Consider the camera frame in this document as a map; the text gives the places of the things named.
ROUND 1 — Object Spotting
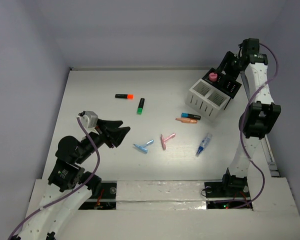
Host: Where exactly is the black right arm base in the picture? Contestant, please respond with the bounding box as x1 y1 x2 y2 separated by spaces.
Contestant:
203 174 250 199

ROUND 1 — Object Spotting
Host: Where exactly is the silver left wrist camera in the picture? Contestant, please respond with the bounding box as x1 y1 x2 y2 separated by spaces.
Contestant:
78 110 98 130

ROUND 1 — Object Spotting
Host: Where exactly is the orange folding marker pen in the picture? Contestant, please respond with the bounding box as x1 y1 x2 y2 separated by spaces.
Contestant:
175 117 198 124

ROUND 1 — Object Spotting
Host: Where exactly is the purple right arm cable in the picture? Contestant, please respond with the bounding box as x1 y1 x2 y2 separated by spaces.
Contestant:
231 42 280 209

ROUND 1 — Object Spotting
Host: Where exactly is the blue highlighter black body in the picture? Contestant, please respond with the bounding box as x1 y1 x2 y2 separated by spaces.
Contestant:
181 112 201 120

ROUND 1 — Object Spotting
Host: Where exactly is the orange highlighter black body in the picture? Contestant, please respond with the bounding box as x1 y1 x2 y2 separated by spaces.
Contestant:
115 94 134 100

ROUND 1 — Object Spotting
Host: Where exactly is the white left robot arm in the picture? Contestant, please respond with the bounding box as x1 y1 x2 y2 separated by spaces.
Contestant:
8 111 131 240

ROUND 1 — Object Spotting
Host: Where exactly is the pink folding marker pen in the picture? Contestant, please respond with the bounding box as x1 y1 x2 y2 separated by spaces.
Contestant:
160 133 176 151

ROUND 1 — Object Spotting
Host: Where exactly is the black slotted organizer box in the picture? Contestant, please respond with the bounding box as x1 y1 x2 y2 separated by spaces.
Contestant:
202 67 242 110

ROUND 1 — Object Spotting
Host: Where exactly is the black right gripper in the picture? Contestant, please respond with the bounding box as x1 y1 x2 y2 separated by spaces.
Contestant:
214 51 244 81

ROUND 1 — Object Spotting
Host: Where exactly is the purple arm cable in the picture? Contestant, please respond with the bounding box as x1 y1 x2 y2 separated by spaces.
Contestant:
6 117 101 240
231 42 280 209

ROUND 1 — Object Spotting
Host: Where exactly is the white slotted organizer box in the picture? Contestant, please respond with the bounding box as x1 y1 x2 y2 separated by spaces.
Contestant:
185 79 231 121

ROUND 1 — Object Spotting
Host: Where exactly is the green highlighter black body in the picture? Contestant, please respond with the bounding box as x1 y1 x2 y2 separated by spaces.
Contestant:
136 98 145 115

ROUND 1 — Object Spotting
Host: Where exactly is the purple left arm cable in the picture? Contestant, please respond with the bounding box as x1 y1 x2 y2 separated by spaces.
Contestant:
6 117 101 240

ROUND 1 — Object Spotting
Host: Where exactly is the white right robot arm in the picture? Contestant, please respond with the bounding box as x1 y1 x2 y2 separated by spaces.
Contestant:
215 38 281 197

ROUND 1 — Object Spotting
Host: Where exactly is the blue folding marker pen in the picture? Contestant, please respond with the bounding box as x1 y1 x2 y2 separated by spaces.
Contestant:
133 139 154 154

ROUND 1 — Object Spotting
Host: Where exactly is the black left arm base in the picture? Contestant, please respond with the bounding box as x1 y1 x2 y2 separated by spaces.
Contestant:
79 181 117 210

